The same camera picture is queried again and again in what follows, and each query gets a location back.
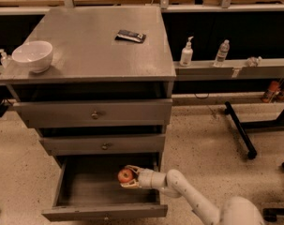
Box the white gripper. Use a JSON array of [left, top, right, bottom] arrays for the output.
[[121, 165, 167, 189]]

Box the red apple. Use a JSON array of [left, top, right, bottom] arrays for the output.
[[117, 168, 134, 183]]

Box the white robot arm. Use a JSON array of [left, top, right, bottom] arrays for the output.
[[117, 165, 265, 225]]

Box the middle grey drawer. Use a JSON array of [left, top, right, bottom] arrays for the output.
[[40, 134, 165, 156]]

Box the grey drawer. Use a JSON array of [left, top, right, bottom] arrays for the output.
[[13, 98, 172, 128], [40, 134, 165, 156]]

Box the open bottom drawer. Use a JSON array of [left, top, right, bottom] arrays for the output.
[[42, 153, 168, 221]]

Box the grey drawer cabinet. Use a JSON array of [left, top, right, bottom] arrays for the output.
[[0, 5, 177, 158]]

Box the top grey drawer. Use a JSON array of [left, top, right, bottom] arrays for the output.
[[13, 98, 172, 128]]

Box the white pump bottle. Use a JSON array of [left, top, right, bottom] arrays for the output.
[[180, 37, 193, 67]]

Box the dark snack packet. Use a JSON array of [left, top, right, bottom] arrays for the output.
[[115, 30, 146, 43]]

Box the black caster wheel base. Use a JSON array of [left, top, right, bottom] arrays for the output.
[[262, 162, 284, 222]]

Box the white ceramic bowl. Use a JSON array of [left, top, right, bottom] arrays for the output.
[[12, 40, 53, 73]]

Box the clear plastic water bottle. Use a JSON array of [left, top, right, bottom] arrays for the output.
[[214, 39, 230, 68]]

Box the black metal stand leg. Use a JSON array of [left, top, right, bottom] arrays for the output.
[[224, 101, 284, 159]]

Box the crumpled clear plastic wrapper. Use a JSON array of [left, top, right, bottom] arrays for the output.
[[246, 56, 262, 67]]

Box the small clear pump bottle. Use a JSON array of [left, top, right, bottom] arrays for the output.
[[0, 49, 12, 68]]

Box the orange spray can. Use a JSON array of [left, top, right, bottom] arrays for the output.
[[262, 81, 279, 102]]

